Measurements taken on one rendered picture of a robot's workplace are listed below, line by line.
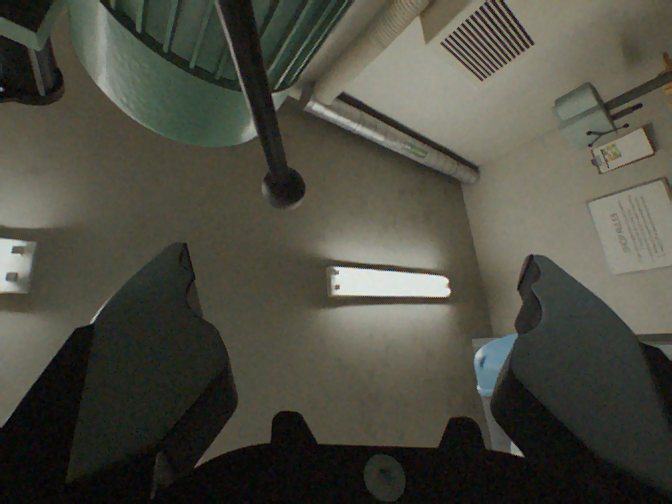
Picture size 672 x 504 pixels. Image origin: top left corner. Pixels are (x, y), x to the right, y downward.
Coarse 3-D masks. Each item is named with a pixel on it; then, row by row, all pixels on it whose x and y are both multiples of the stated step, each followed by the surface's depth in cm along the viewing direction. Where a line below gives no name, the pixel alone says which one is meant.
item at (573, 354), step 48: (528, 288) 10; (576, 288) 9; (528, 336) 7; (576, 336) 7; (624, 336) 7; (528, 384) 6; (576, 384) 6; (624, 384) 6; (528, 432) 6; (576, 432) 5; (624, 432) 5
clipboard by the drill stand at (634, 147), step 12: (636, 132) 217; (612, 144) 229; (624, 144) 223; (636, 144) 217; (648, 144) 211; (600, 156) 235; (612, 156) 229; (624, 156) 223; (636, 156) 216; (648, 156) 214; (600, 168) 235; (612, 168) 228
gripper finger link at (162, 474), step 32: (64, 352) 6; (64, 384) 6; (32, 416) 5; (64, 416) 5; (0, 448) 5; (32, 448) 5; (64, 448) 5; (0, 480) 4; (32, 480) 4; (64, 480) 4; (96, 480) 4; (128, 480) 4; (160, 480) 5
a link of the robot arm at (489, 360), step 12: (516, 336) 37; (492, 348) 35; (504, 348) 34; (660, 348) 27; (480, 360) 34; (492, 360) 32; (504, 360) 31; (480, 372) 34; (492, 372) 32; (480, 384) 34; (492, 384) 32; (492, 420) 33; (492, 432) 34; (504, 432) 31; (504, 444) 32
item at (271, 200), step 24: (216, 0) 11; (240, 0) 11; (240, 24) 11; (240, 48) 12; (240, 72) 13; (264, 72) 14; (264, 96) 14; (264, 120) 16; (264, 144) 18; (288, 168) 22; (264, 192) 22; (288, 192) 22
